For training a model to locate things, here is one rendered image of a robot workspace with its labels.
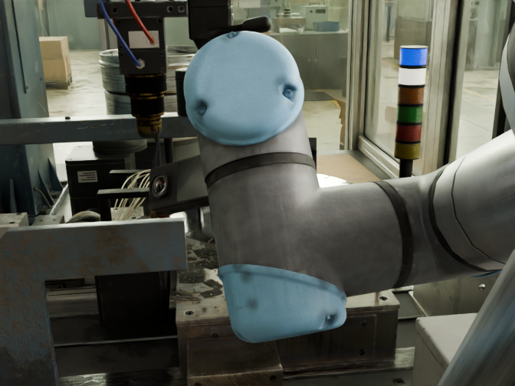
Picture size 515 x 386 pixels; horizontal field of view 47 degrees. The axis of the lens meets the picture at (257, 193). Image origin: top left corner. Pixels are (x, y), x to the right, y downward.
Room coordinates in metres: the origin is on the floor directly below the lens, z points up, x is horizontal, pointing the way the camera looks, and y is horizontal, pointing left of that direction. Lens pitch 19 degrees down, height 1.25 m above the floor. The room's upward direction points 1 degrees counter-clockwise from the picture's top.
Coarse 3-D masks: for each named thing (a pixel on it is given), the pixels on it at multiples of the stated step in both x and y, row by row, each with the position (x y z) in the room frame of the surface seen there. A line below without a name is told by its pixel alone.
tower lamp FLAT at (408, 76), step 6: (402, 66) 1.01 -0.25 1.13; (402, 72) 1.00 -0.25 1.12; (408, 72) 0.99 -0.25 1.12; (414, 72) 0.99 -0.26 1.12; (420, 72) 0.99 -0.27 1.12; (402, 78) 1.00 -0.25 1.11; (408, 78) 0.99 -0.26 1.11; (414, 78) 0.99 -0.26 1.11; (420, 78) 0.99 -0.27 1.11; (402, 84) 1.00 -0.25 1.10; (408, 84) 0.99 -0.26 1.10; (414, 84) 0.99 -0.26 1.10; (420, 84) 0.99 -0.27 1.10
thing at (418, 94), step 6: (402, 90) 1.00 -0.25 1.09; (408, 90) 0.99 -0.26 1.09; (414, 90) 0.99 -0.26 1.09; (420, 90) 0.99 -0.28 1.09; (402, 96) 1.00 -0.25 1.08; (408, 96) 0.99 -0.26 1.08; (414, 96) 0.99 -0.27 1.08; (420, 96) 0.99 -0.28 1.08; (402, 102) 1.00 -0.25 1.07; (408, 102) 0.99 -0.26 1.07; (414, 102) 0.99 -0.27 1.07; (420, 102) 0.99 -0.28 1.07
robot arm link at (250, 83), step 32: (256, 32) 0.39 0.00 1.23; (192, 64) 0.37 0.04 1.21; (224, 64) 0.37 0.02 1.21; (256, 64) 0.37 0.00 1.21; (288, 64) 0.37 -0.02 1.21; (192, 96) 0.36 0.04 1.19; (224, 96) 0.36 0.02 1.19; (256, 96) 0.36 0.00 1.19; (288, 96) 0.36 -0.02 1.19; (224, 128) 0.35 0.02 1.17; (256, 128) 0.35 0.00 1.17; (288, 128) 0.37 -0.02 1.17; (224, 160) 0.36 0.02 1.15
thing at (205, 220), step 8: (320, 176) 0.96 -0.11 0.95; (328, 176) 0.96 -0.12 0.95; (320, 184) 0.92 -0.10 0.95; (328, 184) 0.92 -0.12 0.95; (336, 184) 0.92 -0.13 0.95; (344, 184) 0.92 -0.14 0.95; (200, 208) 0.82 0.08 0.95; (208, 208) 0.82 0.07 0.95; (160, 216) 0.79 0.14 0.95; (168, 216) 0.79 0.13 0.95; (176, 216) 0.79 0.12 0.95; (184, 216) 0.79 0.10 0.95; (192, 216) 0.79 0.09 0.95; (200, 216) 0.79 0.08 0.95; (208, 216) 0.78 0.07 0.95; (192, 224) 0.75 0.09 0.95; (200, 224) 0.75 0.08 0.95; (208, 224) 0.75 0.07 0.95; (192, 232) 0.73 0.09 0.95; (200, 232) 0.73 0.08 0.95; (208, 232) 0.73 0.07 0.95; (200, 240) 0.70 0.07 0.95; (208, 240) 0.70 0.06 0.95
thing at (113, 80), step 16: (176, 48) 1.73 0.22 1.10; (192, 48) 1.71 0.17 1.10; (112, 64) 1.47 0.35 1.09; (176, 64) 1.45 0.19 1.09; (112, 80) 1.48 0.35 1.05; (112, 96) 1.49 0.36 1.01; (128, 96) 1.45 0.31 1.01; (112, 112) 1.49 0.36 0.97; (128, 112) 1.45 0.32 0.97; (176, 112) 1.45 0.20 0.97; (160, 144) 1.47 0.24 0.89; (176, 144) 1.48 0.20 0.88; (192, 144) 1.51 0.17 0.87; (144, 160) 1.48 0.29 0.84; (176, 160) 1.48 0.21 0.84; (144, 176) 1.48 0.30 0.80
